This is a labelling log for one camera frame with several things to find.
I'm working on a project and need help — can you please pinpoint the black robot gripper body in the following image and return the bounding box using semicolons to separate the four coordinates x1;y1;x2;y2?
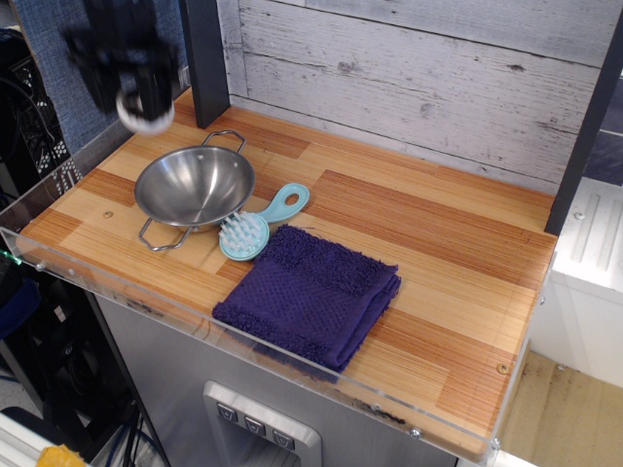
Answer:
62;1;177;83

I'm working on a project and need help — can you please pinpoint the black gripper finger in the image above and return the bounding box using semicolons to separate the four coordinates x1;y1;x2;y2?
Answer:
135;67;173;121
80;68;121;114

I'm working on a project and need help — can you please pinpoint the purple folded rag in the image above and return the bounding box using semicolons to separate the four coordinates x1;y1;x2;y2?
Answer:
212;225;401;373

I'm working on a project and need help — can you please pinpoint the blue fabric partition panel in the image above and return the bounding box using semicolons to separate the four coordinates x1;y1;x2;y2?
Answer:
11;1;187;153

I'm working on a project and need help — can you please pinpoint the black plastic crate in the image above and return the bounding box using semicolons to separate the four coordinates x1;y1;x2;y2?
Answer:
1;28;69;194

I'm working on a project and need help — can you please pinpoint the light blue scrub brush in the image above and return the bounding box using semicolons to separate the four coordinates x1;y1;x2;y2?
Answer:
219;183;310;262

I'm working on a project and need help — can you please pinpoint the clear acrylic table guard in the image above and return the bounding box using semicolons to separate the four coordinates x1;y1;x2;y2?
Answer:
1;152;556;466

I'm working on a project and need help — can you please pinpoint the silver dispenser button panel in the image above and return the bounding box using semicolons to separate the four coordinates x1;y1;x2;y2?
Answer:
202;380;323;466

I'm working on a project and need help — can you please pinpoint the yellow object at bottom left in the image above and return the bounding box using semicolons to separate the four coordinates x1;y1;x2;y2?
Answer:
35;445;87;467

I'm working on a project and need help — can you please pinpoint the white ribbed counter block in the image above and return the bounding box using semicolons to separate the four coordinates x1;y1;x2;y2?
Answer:
554;178;622;292

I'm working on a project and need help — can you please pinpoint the dark left vertical post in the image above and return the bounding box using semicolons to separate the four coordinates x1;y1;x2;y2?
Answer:
179;0;230;128

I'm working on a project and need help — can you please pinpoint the dark vertical post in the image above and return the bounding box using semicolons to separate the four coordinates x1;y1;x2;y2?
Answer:
544;13;622;235
179;0;230;128

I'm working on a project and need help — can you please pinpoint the stainless steel bowl with handles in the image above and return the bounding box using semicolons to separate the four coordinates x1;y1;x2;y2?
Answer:
134;129;256;252

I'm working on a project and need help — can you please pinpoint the dark right vertical post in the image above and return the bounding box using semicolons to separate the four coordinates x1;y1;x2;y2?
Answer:
544;13;622;235

